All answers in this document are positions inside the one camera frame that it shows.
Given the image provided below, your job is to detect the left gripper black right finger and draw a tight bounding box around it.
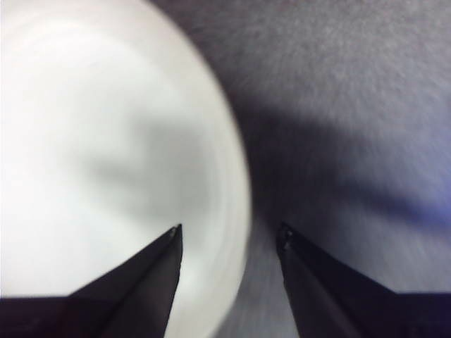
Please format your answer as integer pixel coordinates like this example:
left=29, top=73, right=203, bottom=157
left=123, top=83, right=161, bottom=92
left=276, top=221, right=451, bottom=338

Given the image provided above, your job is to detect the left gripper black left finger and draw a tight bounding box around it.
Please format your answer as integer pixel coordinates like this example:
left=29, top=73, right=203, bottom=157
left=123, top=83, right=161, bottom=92
left=0, top=223, right=183, bottom=338

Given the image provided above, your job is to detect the cream yellow plate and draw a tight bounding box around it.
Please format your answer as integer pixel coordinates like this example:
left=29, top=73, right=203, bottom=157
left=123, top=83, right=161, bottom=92
left=0, top=0, right=252, bottom=338

